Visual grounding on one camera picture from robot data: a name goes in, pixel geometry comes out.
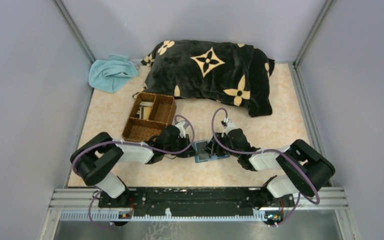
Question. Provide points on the woven brown divided basket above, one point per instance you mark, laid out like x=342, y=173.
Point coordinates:
x=162, y=115

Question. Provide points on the aluminium front rail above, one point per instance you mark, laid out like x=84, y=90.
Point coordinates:
x=78, y=204

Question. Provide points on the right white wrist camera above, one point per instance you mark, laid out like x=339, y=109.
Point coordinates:
x=228, y=125

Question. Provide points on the light blue cloth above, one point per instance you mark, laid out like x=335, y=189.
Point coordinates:
x=111, y=75

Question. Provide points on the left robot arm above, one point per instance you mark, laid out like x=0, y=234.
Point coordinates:
x=94, y=161

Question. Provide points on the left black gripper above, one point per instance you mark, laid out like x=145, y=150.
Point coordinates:
x=188, y=153

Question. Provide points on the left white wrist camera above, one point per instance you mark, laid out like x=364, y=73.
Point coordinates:
x=182, y=126

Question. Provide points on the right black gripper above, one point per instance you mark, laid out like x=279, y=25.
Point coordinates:
x=214, y=148

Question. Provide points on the black pillow with tan flowers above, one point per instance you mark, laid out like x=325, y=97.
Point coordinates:
x=234, y=74

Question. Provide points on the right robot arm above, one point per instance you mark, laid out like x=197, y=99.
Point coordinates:
x=306, y=171

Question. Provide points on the teal leather card holder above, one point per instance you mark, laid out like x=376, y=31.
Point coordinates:
x=214, y=157

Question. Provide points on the dark grey credit card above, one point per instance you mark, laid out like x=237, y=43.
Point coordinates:
x=202, y=155

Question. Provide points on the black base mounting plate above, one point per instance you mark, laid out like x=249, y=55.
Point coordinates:
x=195, y=202

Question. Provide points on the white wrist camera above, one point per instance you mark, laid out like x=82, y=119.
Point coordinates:
x=228, y=125
x=182, y=126

